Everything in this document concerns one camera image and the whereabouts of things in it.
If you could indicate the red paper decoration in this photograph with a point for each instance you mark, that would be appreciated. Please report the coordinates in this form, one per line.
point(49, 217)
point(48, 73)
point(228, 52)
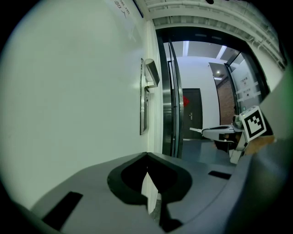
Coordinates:
point(186, 101)

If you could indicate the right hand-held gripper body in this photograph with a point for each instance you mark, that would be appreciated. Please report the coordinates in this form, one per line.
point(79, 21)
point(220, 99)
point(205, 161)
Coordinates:
point(253, 123)

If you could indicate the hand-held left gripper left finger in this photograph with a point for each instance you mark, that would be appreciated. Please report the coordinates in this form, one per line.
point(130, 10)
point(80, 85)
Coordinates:
point(96, 182)

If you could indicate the dark hallway door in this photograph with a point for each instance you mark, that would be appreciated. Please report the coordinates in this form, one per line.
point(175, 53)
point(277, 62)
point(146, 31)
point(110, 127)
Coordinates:
point(194, 107)

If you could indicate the ceiling strip light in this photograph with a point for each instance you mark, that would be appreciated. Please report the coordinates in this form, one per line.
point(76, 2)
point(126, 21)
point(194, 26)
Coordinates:
point(222, 52)
point(186, 48)

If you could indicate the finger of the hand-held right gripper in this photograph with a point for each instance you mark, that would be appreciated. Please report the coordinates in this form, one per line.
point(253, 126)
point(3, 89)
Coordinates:
point(217, 132)

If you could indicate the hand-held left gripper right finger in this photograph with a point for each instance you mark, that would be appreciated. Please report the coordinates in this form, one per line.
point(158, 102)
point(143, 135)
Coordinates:
point(199, 182)

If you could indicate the frosted glass door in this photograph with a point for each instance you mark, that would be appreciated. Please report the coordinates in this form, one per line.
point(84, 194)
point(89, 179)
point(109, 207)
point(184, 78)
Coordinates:
point(247, 86)

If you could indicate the white panelled door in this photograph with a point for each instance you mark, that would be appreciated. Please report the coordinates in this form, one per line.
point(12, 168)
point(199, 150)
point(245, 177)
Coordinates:
point(68, 91)

